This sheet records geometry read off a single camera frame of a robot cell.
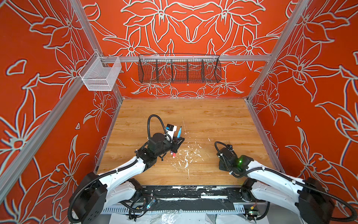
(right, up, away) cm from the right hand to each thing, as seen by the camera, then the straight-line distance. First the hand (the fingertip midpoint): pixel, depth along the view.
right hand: (219, 164), depth 84 cm
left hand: (-23, +18, -8) cm, 30 cm away
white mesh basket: (-77, +59, +6) cm, 97 cm away
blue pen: (-25, +21, -10) cm, 34 cm away
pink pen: (-28, +5, +3) cm, 29 cm away
